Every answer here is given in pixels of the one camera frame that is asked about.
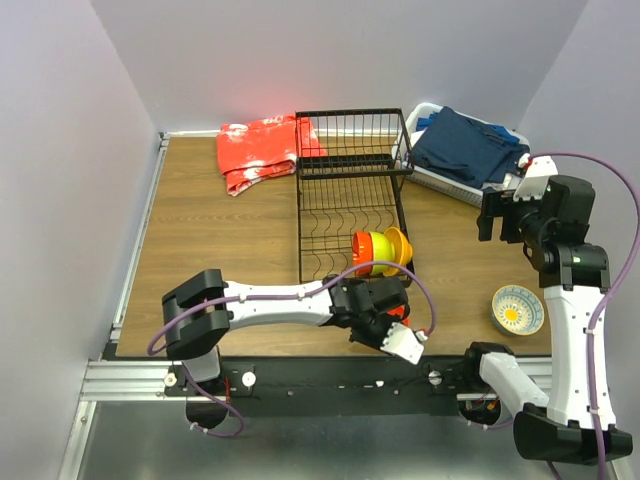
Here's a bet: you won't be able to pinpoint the black wire dish rack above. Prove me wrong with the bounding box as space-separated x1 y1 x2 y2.
295 108 415 282

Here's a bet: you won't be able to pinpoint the blue patterned ceramic bowl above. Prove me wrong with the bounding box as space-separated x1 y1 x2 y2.
490 285 545 336

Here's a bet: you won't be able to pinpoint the red white folded cloth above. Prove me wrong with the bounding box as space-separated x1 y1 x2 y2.
216 115 327 196

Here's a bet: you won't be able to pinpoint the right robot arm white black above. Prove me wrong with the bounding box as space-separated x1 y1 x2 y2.
459 175 633 466

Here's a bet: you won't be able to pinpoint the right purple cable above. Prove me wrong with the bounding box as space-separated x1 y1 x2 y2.
467 152 640 480

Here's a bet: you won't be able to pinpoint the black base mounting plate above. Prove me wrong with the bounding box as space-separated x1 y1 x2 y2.
164 355 531 419

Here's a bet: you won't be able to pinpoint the white cloth in basket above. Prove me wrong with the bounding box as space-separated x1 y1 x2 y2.
481 172 522 192

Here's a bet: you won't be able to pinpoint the yellow orange bowl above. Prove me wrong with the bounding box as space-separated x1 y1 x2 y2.
383 227 413 267

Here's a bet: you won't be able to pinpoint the aluminium table edge rail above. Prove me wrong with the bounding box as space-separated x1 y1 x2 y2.
57 131 174 480

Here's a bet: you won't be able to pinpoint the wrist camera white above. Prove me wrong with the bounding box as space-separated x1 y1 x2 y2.
512 153 558 202
379 322 428 365

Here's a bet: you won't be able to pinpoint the white laundry basket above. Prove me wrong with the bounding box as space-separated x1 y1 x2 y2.
400 102 529 206

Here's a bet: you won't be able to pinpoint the dark blue folded jeans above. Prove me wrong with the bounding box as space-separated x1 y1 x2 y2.
412 106 530 189

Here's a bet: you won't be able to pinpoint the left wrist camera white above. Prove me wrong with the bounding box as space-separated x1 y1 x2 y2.
379 322 428 365

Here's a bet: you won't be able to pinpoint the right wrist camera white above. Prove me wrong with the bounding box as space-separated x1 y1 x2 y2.
512 153 558 202

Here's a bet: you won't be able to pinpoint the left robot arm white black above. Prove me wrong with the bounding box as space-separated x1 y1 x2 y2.
148 269 424 395

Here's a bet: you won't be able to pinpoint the green bowl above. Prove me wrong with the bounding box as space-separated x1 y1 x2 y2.
369 232 395 275

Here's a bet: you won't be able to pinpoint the red orange bowl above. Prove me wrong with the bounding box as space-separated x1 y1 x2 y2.
388 305 410 327
351 231 374 277

